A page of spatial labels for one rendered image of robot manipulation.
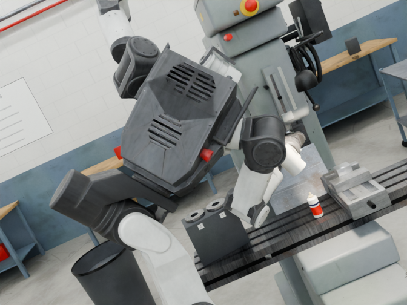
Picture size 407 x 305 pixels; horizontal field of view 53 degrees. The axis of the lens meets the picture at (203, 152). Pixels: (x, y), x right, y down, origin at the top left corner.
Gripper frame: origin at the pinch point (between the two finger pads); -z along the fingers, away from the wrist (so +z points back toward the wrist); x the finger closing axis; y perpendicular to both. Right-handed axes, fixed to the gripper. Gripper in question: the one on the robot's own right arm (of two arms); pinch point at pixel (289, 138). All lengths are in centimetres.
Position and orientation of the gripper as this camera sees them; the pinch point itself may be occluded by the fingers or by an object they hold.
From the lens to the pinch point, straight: 169.6
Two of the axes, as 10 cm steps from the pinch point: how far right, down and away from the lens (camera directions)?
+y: 4.1, 8.9, 2.1
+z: -2.4, 3.3, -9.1
